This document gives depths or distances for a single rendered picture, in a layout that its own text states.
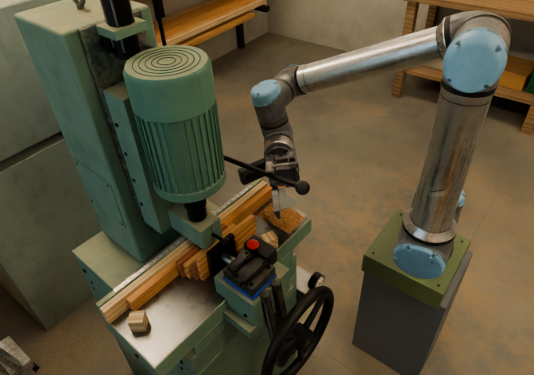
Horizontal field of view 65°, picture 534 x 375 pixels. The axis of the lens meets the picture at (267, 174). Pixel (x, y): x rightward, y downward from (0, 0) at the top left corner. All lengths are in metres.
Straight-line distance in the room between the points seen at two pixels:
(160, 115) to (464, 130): 0.67
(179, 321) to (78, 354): 1.20
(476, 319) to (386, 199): 0.87
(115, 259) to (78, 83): 0.62
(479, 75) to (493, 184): 2.13
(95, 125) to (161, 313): 0.48
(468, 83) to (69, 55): 0.83
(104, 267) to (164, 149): 0.61
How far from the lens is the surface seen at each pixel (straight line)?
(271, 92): 1.22
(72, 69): 1.00
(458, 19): 1.13
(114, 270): 1.39
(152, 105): 0.84
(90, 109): 1.04
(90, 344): 2.26
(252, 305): 1.03
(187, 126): 0.86
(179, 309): 1.12
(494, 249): 2.64
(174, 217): 1.16
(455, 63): 0.98
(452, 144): 1.08
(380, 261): 1.55
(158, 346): 1.08
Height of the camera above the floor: 1.82
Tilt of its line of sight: 39 degrees down
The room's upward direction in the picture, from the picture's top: 3 degrees counter-clockwise
